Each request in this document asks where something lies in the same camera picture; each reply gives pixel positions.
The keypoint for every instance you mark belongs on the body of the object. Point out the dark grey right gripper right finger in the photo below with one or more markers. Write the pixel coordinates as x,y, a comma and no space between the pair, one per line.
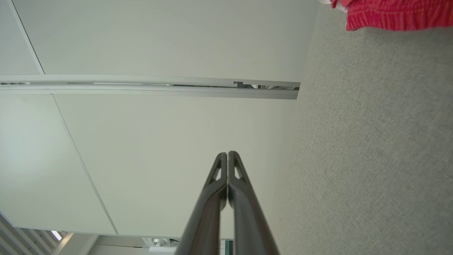
251,226

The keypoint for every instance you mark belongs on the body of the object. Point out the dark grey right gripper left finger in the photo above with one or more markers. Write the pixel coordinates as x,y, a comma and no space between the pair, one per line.
205,219

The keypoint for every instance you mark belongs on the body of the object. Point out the round ceiling spotlight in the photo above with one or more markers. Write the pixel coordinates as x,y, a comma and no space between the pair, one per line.
159,242

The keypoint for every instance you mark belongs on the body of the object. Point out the grey fabric sofa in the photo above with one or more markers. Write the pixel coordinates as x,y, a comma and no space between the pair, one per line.
371,141

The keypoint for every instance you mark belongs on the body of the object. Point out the bright ceiling light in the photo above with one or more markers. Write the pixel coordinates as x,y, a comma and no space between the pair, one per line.
56,235

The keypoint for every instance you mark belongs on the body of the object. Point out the red shorts with white stripe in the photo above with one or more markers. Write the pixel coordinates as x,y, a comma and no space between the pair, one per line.
396,14

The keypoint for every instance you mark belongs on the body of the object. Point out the aluminium wall rail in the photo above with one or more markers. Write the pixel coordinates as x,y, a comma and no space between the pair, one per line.
141,90

